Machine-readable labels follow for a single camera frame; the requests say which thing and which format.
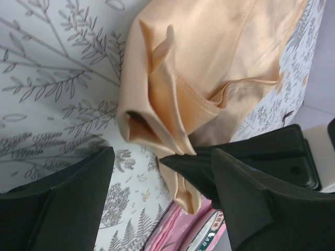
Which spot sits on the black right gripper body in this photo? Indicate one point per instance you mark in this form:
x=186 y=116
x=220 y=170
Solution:
x=322 y=150

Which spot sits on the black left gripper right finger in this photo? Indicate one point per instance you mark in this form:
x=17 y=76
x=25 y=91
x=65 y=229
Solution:
x=266 y=213

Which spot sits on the floral tablecloth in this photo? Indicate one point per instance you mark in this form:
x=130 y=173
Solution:
x=61 y=69

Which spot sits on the peach satin napkin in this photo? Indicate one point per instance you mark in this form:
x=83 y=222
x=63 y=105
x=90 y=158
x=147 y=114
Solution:
x=193 y=70

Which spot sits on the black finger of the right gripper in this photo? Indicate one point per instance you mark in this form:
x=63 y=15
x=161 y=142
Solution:
x=283 y=153

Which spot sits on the pink rose placemat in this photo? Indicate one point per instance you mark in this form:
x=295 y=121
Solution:
x=174 y=228

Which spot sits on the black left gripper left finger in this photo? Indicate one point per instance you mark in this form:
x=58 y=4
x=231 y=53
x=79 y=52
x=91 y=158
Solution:
x=61 y=211

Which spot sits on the white plate teal rim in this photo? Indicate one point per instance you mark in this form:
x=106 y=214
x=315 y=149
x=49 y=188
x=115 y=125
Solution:
x=205 y=234

